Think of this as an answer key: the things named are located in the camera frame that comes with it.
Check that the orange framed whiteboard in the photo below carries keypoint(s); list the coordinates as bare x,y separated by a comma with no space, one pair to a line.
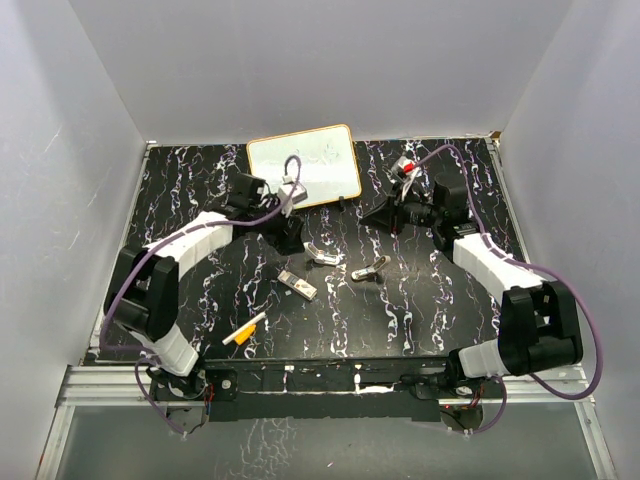
323,160

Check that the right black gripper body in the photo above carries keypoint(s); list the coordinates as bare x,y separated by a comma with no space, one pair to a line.
413,213

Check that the white staple box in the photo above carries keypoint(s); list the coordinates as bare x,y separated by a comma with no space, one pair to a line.
297,284

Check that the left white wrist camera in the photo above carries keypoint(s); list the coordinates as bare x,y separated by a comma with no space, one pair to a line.
290,194

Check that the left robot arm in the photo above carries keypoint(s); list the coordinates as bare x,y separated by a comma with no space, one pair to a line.
142,296

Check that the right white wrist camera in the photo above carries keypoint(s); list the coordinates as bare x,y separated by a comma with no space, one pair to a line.
406,171

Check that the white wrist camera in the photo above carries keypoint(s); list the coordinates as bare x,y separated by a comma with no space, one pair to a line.
290,194
406,171

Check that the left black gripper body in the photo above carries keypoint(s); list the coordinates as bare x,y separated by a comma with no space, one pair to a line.
273,229

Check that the orange marker cap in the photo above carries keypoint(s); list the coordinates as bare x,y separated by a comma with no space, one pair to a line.
244,334

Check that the black front mounting rail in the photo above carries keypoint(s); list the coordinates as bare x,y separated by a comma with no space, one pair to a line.
342,388

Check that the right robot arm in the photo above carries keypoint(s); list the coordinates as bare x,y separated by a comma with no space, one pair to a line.
538,327

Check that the white marker pen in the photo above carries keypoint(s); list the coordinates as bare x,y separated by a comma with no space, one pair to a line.
255,320

